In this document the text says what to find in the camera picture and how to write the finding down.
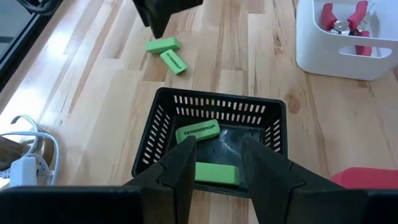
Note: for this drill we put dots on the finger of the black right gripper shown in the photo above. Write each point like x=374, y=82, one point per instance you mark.
x=141, y=9
x=168, y=12

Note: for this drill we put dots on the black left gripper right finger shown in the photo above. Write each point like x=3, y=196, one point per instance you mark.
x=273, y=186

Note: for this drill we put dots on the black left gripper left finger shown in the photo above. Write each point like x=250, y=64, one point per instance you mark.
x=174, y=186

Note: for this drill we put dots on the green eraser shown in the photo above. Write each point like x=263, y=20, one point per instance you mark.
x=197, y=131
x=217, y=173
x=174, y=62
x=163, y=45

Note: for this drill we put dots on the black slotted plastic basket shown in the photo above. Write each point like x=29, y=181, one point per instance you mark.
x=155, y=140

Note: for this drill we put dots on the pink plastic bin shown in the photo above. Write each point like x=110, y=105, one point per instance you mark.
x=367, y=179

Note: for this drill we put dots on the white plastic bin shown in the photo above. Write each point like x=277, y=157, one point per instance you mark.
x=326, y=62

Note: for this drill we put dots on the wooden lamp base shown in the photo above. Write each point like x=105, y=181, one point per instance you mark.
x=9, y=151

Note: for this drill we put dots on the black table frame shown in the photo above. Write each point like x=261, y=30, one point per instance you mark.
x=18, y=46

